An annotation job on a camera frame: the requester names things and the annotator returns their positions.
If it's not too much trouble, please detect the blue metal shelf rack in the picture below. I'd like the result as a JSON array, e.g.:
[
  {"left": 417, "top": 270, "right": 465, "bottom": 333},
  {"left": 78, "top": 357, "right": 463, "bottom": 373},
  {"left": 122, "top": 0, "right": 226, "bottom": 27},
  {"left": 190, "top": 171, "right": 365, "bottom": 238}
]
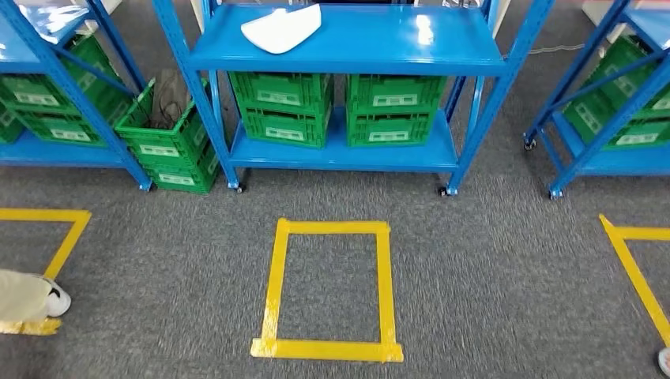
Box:
[
  {"left": 523, "top": 0, "right": 670, "bottom": 201},
  {"left": 0, "top": 0, "right": 154, "bottom": 193},
  {"left": 152, "top": 0, "right": 557, "bottom": 199}
]

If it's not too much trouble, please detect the white plastic panel part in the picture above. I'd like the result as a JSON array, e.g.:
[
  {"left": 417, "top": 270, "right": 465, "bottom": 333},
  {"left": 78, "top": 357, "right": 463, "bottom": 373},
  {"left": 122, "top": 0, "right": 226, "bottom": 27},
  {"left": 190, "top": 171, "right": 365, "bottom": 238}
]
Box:
[{"left": 240, "top": 3, "right": 323, "bottom": 55}]

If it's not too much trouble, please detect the brown cardboard sheet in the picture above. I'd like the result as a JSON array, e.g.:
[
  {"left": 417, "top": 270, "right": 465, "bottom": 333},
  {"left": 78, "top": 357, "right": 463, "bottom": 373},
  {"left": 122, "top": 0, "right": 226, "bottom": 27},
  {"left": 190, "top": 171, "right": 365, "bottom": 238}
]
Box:
[{"left": 152, "top": 68, "right": 190, "bottom": 129}]

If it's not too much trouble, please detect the white desk panel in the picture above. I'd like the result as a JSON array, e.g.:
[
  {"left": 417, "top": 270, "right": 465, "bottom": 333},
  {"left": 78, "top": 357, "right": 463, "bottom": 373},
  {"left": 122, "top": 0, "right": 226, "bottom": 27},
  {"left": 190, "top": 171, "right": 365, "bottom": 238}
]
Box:
[
  {"left": 581, "top": 0, "right": 632, "bottom": 44},
  {"left": 491, "top": 0, "right": 513, "bottom": 39}
]

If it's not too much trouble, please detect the yellow floor tape square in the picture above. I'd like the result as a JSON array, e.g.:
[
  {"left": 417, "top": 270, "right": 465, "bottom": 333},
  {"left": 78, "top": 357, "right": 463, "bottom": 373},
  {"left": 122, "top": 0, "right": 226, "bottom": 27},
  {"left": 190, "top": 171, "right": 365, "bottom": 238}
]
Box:
[{"left": 598, "top": 212, "right": 670, "bottom": 350}]

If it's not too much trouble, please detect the person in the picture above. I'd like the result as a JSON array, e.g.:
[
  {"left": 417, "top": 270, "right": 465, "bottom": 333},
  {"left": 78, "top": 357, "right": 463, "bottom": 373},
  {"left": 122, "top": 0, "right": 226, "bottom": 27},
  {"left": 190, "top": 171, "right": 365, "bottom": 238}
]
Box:
[{"left": 0, "top": 268, "right": 73, "bottom": 326}]

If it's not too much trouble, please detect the black cable bundle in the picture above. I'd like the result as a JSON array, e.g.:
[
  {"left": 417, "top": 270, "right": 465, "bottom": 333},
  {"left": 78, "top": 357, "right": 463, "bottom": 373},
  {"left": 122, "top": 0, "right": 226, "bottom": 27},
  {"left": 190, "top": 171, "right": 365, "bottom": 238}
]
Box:
[{"left": 149, "top": 83, "right": 186, "bottom": 131}]

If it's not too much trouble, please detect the white floor cable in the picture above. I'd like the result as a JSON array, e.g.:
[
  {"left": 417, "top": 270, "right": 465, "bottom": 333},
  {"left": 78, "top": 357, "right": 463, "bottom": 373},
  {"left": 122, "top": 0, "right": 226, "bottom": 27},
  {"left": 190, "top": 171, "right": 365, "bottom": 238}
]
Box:
[{"left": 500, "top": 43, "right": 585, "bottom": 59}]

